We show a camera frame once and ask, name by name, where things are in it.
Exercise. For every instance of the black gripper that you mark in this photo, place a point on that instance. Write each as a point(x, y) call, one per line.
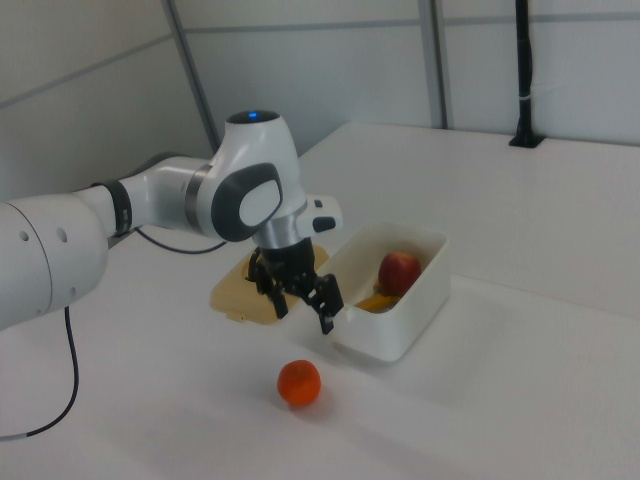
point(287, 262)

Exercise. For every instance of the red apple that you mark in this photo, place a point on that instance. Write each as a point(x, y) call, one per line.
point(399, 272)

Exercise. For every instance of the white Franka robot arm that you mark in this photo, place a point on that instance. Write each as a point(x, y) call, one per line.
point(165, 192)

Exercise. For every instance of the orange fruit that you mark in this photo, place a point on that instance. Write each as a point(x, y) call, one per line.
point(298, 382)

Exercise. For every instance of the white plastic container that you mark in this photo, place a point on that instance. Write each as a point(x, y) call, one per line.
point(395, 330)

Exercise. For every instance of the beige plastic lid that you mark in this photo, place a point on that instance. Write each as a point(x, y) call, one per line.
point(235, 295)

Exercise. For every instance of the large orange C-clamp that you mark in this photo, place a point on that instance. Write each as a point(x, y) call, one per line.
point(377, 302)

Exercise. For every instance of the black pole with base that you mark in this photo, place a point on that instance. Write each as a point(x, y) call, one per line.
point(524, 75)

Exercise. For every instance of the grey partition post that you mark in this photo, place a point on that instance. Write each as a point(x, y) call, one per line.
point(192, 75)
point(442, 65)

